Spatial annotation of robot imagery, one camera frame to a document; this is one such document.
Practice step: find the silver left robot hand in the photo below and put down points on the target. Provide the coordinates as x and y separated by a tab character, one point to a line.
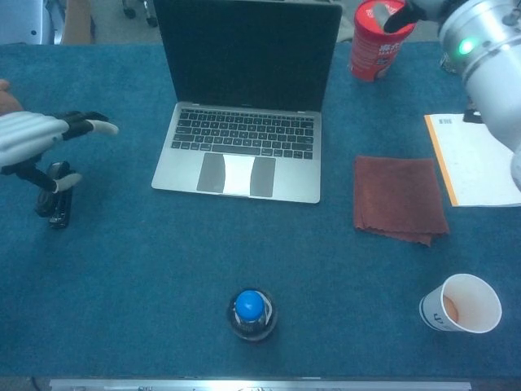
28	134

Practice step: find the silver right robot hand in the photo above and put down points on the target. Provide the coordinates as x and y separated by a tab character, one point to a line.
401	18

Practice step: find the silver laptop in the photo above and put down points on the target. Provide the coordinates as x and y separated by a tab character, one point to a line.
244	53

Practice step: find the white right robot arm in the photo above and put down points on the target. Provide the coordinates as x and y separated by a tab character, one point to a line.
488	73

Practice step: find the brown plush toy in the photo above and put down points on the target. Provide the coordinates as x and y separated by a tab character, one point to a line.
8	99

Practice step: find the orange-red snack canister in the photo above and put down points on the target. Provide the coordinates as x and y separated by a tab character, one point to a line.
368	49

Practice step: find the grey crumpled object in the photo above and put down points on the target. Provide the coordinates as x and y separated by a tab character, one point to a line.
449	65

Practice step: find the black stapler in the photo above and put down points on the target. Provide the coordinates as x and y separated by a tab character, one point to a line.
61	207

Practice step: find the brown cardboard box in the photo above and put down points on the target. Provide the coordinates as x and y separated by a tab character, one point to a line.
77	20

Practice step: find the white notebook yellow spine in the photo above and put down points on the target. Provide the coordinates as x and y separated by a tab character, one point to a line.
468	167

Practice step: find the office chair base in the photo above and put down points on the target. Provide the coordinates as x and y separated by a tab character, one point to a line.
138	10

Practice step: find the blue felt table mat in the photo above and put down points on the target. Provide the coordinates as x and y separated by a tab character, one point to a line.
142	264

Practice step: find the brown folded cloth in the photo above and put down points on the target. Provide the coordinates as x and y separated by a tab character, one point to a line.
397	195

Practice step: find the white paper cup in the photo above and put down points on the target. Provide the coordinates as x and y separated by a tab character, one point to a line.
472	301

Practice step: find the aluminium frame rail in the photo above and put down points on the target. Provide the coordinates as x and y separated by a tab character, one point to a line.
244	385

